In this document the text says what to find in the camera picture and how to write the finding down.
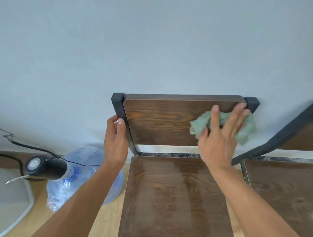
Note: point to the person's left hand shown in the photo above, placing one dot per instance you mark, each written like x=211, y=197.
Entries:
x=116, y=149

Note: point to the person's right hand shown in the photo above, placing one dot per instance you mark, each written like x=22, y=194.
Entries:
x=217, y=149

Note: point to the person's right middle finger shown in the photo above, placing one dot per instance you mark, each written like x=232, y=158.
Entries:
x=233, y=118

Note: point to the person's left thumb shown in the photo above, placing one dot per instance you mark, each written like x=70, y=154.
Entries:
x=123, y=133

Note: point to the person's right thumb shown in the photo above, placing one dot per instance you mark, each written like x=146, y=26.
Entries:
x=203, y=138

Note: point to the green cleaning cloth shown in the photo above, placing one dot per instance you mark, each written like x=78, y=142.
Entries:
x=245, y=134

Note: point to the wooden chair black metal frame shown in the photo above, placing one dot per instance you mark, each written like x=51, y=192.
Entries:
x=278, y=190
x=171, y=195

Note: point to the person's right forearm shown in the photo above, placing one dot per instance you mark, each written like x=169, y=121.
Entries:
x=251, y=207

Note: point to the person's left forearm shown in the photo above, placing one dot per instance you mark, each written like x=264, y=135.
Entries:
x=80, y=200

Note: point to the blue plastic water jug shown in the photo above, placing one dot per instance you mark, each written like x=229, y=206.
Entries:
x=97, y=156

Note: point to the black electric water pump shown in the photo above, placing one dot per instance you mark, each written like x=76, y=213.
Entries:
x=46, y=167

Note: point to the grey mat white edge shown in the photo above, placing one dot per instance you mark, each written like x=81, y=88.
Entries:
x=12, y=195

